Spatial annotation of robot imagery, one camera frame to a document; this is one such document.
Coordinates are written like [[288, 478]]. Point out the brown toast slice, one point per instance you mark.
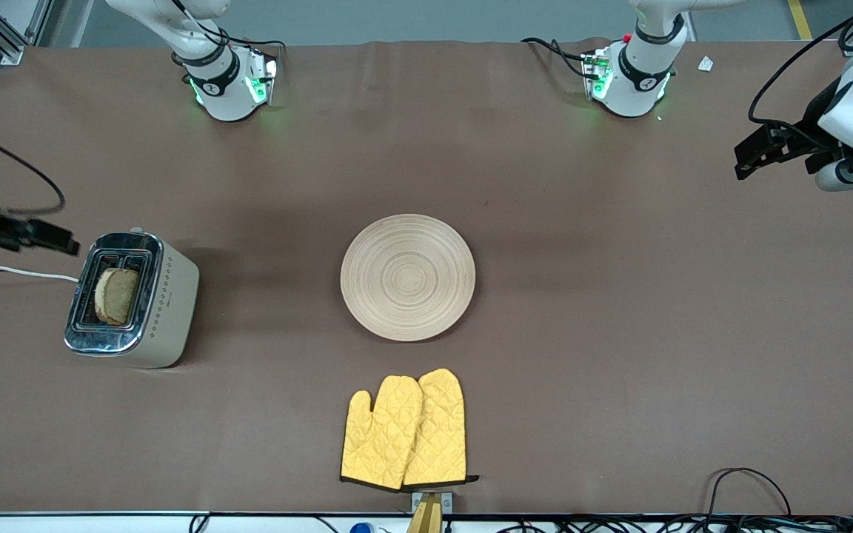
[[117, 296]]

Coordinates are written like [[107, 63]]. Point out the brown table cover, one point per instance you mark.
[[619, 222]]

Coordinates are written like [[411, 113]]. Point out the yellow quilted oven mitt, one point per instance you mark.
[[441, 429], [382, 437]]

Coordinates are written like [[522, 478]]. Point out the white paper scrap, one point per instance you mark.
[[706, 64]]

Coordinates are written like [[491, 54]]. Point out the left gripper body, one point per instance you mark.
[[810, 136]]

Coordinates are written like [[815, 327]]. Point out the beige chrome toaster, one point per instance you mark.
[[167, 311]]

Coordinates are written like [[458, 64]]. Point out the blue cap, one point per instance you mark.
[[361, 528]]

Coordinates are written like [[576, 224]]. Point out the small metal bracket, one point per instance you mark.
[[447, 502]]

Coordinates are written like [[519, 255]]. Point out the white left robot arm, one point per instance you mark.
[[637, 89]]

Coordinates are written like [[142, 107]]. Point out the round wooden plate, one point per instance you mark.
[[407, 277]]

